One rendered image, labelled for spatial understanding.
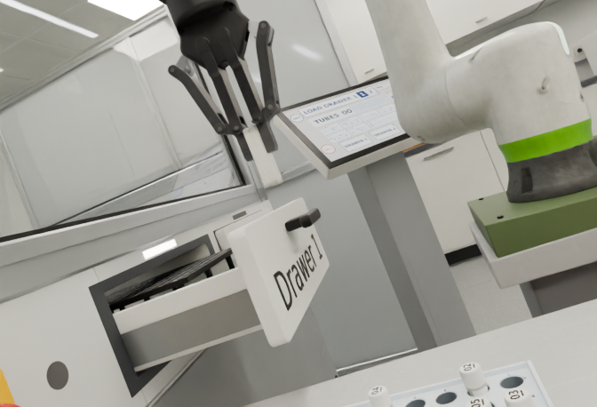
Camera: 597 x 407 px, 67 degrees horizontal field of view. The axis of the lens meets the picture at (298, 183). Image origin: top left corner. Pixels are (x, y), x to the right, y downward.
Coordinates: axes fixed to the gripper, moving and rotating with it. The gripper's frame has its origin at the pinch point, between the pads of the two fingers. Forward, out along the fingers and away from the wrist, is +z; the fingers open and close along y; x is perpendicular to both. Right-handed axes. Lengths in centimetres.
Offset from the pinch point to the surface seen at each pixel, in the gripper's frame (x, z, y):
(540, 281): 16.6, 28.7, 25.3
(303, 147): 82, -6, -9
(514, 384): -21.9, 19.9, 14.7
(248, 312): -9.9, 13.7, -4.3
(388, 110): 101, -7, 18
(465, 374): -22.9, 18.1, 12.3
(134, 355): -9.9, 14.0, -17.0
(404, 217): 97, 26, 10
